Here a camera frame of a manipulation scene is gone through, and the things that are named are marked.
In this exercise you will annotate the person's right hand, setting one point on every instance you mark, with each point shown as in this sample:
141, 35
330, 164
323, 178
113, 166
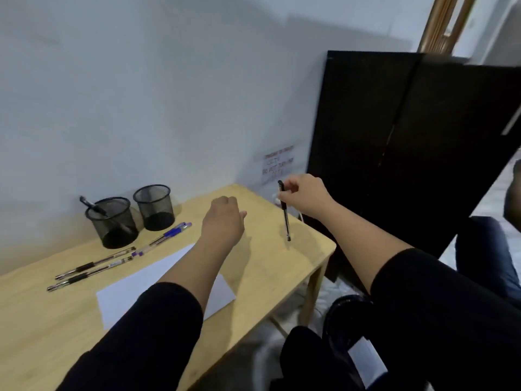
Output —
309, 195

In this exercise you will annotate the person's left hand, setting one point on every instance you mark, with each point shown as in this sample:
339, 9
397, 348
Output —
222, 223

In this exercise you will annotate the person's left thumb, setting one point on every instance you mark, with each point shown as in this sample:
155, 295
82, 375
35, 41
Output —
243, 215

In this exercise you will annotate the person's right thumb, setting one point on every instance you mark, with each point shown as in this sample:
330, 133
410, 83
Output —
285, 197

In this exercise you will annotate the black ballpoint pen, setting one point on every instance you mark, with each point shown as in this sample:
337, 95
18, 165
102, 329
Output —
286, 219

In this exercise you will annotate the person's left forearm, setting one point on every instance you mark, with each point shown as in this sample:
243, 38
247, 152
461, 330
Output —
175, 289

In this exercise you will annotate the person's right forearm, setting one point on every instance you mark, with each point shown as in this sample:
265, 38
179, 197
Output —
399, 280

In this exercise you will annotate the white notice with red print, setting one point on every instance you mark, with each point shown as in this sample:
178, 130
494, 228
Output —
278, 163

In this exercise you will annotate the light wooden table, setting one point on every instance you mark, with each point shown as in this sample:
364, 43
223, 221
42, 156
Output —
264, 256

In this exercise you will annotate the clear pen with blue cap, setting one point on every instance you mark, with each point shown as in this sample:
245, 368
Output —
169, 229
171, 232

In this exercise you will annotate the black mesh pen cup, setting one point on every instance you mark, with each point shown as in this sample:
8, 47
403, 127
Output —
155, 207
114, 223

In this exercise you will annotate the white paper sheet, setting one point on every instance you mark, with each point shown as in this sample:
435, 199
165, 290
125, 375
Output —
134, 287

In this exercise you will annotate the black folding panel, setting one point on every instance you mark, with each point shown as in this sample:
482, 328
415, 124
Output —
407, 150

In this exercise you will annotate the black bag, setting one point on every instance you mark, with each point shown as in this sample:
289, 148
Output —
346, 317

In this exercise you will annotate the black capped pen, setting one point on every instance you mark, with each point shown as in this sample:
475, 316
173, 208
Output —
92, 206

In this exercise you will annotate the clear pen with black grip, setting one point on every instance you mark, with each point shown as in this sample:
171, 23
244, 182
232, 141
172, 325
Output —
87, 274
95, 263

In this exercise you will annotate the person's black trouser leg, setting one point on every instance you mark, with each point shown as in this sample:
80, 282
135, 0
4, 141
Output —
313, 362

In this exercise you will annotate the white label card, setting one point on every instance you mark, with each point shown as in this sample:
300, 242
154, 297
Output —
368, 362

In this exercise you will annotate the wooden door frame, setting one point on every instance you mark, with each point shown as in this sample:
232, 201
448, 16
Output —
441, 24

